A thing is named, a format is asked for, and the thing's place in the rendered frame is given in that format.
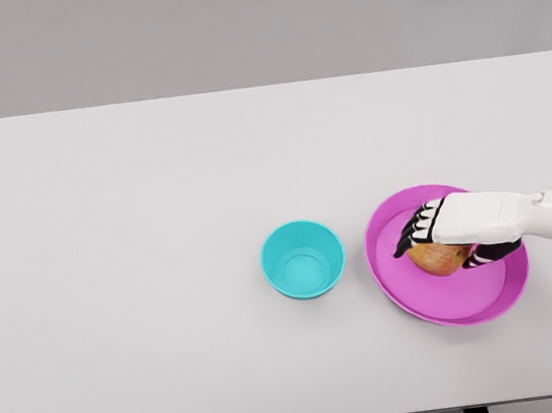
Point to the blue bowl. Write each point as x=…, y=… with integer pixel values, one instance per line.
x=304, y=259

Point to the pink plate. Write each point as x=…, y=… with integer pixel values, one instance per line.
x=468, y=294

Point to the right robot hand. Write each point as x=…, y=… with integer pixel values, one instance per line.
x=474, y=217

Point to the red yellow apple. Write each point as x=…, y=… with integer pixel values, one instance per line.
x=436, y=258

